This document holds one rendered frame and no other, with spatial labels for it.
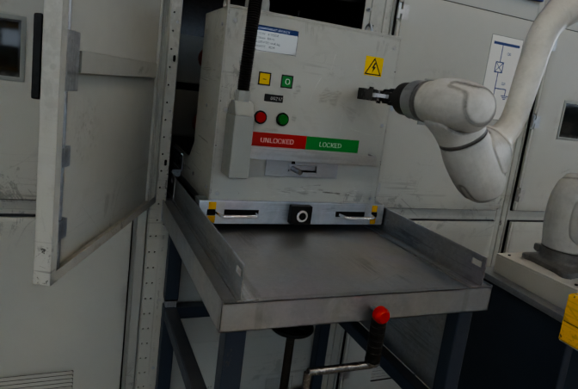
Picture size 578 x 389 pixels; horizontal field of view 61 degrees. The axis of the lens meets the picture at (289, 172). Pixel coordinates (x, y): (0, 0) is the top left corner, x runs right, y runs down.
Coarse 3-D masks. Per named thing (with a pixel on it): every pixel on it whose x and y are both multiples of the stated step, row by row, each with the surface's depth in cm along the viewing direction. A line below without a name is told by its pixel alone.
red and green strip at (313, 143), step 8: (256, 136) 123; (264, 136) 124; (272, 136) 125; (280, 136) 125; (288, 136) 126; (296, 136) 127; (304, 136) 128; (256, 144) 123; (264, 144) 124; (272, 144) 125; (280, 144) 126; (288, 144) 127; (296, 144) 128; (304, 144) 129; (312, 144) 129; (320, 144) 130; (328, 144) 131; (336, 144) 132; (344, 144) 133; (352, 144) 134; (352, 152) 135
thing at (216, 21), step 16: (208, 16) 131; (224, 16) 116; (288, 16) 120; (208, 32) 130; (224, 32) 115; (368, 32) 129; (208, 48) 129; (208, 64) 128; (208, 80) 127; (208, 96) 127; (208, 112) 126; (208, 128) 125; (208, 144) 124; (192, 160) 141; (208, 160) 123; (192, 176) 140; (208, 176) 123; (208, 192) 122
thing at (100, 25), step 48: (48, 0) 75; (96, 0) 94; (144, 0) 121; (48, 48) 77; (96, 48) 97; (144, 48) 126; (48, 96) 78; (96, 96) 100; (144, 96) 131; (48, 144) 79; (96, 144) 103; (144, 144) 136; (48, 192) 81; (96, 192) 106; (144, 192) 142; (48, 240) 82; (96, 240) 102
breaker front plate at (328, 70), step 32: (320, 32) 124; (352, 32) 127; (224, 64) 116; (256, 64) 119; (288, 64) 122; (320, 64) 126; (352, 64) 129; (384, 64) 133; (224, 96) 118; (256, 96) 121; (288, 96) 124; (320, 96) 127; (352, 96) 131; (224, 128) 119; (256, 128) 123; (288, 128) 126; (320, 128) 129; (352, 128) 133; (384, 128) 137; (256, 160) 124; (224, 192) 123; (256, 192) 126; (288, 192) 130; (320, 192) 133; (352, 192) 137
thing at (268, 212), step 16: (224, 208) 123; (240, 208) 124; (256, 208) 126; (272, 208) 128; (288, 208) 129; (320, 208) 133; (336, 208) 135; (352, 208) 137; (320, 224) 134; (336, 224) 136; (352, 224) 138
